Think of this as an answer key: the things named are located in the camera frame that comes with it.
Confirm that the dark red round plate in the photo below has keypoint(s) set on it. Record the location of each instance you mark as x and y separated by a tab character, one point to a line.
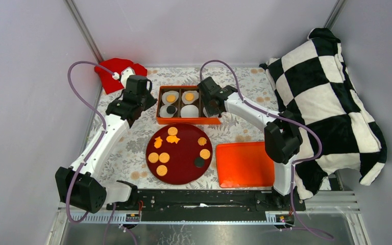
181	168

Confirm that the orange fish cookie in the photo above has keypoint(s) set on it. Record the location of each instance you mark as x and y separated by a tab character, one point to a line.
158	142
172	139

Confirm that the round orange cookie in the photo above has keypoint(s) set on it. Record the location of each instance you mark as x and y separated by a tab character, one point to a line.
164	157
189	97
161	170
205	154
153	157
172	131
171	98

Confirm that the red cloth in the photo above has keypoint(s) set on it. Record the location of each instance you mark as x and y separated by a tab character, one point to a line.
117	65

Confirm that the flower shaped orange cookie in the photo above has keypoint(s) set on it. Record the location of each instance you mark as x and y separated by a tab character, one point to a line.
202	141

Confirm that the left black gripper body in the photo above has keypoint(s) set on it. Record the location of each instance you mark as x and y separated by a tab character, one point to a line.
147	101

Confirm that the orange fish cookie right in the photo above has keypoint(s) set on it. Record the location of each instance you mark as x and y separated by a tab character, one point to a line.
172	139

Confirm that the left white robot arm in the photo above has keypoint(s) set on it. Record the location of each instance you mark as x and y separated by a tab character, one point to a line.
78	185

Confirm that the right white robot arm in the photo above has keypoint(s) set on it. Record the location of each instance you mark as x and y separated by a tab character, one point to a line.
282	139

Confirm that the black white checkered blanket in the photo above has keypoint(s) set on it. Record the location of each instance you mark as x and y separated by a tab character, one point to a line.
312	82

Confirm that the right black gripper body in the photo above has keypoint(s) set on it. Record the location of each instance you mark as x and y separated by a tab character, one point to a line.
209	108

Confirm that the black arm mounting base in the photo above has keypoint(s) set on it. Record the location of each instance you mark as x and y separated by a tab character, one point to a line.
194	205

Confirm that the black round cookie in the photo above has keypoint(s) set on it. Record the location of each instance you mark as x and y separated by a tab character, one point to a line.
171	109
199	162

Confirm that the round orange cookie bottom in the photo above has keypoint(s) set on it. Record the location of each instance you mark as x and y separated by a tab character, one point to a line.
161	170

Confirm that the orange fish cookie left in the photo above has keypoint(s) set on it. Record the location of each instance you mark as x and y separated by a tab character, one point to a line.
158	142

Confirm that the orange tin lid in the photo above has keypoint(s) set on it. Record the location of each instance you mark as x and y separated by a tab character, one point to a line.
244	164

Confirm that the floral table mat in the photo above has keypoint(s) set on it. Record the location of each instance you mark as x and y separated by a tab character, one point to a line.
127	160

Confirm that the orange compartment cookie tin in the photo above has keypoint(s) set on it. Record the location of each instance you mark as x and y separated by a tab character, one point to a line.
201	120

